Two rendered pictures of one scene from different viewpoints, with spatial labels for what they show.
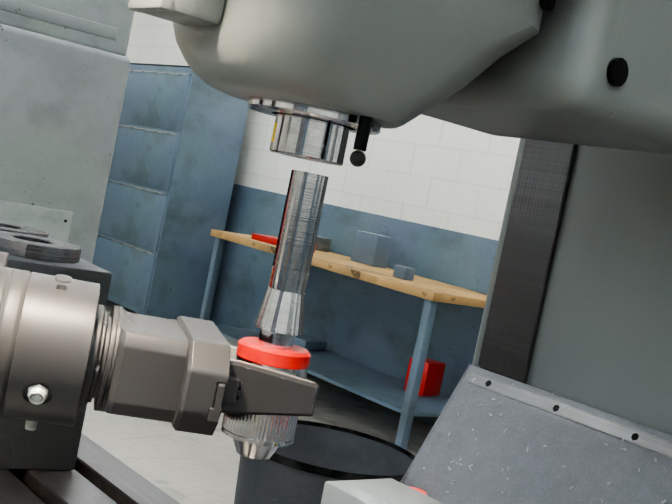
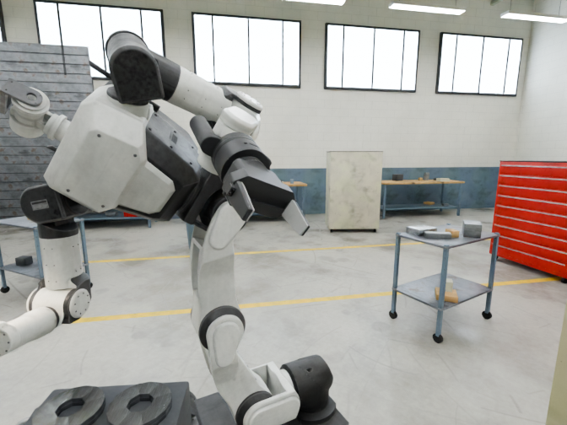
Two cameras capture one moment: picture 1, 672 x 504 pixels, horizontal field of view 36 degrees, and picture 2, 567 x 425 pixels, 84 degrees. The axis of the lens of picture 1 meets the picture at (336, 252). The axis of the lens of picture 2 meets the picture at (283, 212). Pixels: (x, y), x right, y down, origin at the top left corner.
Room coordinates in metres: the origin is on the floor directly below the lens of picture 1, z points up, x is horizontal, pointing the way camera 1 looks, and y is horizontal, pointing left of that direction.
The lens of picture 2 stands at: (1.42, 0.07, 1.53)
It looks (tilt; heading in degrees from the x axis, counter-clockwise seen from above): 10 degrees down; 119
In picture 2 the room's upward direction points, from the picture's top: straight up
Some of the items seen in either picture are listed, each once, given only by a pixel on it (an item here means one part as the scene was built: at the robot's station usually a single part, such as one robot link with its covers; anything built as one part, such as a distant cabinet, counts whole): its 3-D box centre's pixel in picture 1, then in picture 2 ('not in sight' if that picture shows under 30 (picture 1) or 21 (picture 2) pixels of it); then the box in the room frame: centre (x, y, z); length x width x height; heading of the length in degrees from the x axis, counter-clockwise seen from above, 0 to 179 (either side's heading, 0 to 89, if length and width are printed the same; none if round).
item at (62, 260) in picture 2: not in sight; (61, 274); (0.48, 0.50, 1.21); 0.13 x 0.12 x 0.22; 25
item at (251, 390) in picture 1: (267, 393); not in sight; (0.62, 0.02, 1.13); 0.06 x 0.02 x 0.03; 104
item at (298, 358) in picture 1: (273, 352); not in sight; (0.65, 0.03, 1.16); 0.05 x 0.05 x 0.01
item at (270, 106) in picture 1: (314, 114); not in sight; (0.65, 0.03, 1.31); 0.09 x 0.09 x 0.01
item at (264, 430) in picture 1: (264, 398); not in sight; (0.65, 0.03, 1.13); 0.05 x 0.05 x 0.05
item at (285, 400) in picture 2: not in sight; (262, 395); (0.87, 0.91, 0.68); 0.21 x 0.20 x 0.13; 56
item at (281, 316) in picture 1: (292, 259); not in sight; (0.65, 0.03, 1.22); 0.03 x 0.03 x 0.11
